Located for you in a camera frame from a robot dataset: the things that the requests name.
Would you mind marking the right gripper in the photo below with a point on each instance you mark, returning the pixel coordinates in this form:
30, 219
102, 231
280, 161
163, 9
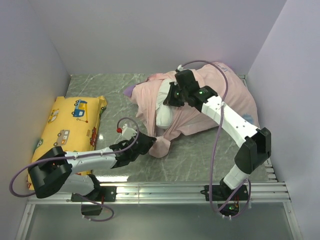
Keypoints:
170, 100

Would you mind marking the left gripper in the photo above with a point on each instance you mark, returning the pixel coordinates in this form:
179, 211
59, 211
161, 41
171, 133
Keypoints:
152, 141

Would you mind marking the white pillow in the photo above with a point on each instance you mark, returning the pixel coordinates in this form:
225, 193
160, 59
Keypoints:
164, 114

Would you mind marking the purple princess pillowcase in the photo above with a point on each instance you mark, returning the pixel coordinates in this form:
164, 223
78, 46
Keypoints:
188, 120

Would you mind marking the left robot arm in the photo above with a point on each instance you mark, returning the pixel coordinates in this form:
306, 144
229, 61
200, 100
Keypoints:
60, 171

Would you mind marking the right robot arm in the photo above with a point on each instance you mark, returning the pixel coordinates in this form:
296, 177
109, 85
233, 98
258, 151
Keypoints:
255, 144

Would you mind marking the yellow car-print pillow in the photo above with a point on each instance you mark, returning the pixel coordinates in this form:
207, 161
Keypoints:
73, 124

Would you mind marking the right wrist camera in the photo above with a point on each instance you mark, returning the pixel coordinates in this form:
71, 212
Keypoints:
179, 68

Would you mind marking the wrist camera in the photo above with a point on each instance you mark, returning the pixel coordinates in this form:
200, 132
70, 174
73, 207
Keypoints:
179, 68
127, 132

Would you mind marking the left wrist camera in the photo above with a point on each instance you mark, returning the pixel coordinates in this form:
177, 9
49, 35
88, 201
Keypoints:
127, 132

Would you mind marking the aluminium front rail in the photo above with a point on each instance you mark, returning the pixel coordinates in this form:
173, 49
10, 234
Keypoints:
188, 192

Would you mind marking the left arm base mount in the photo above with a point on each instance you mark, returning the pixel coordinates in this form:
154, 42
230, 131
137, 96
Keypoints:
93, 204

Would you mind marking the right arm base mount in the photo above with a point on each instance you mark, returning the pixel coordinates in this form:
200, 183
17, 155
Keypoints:
231, 204

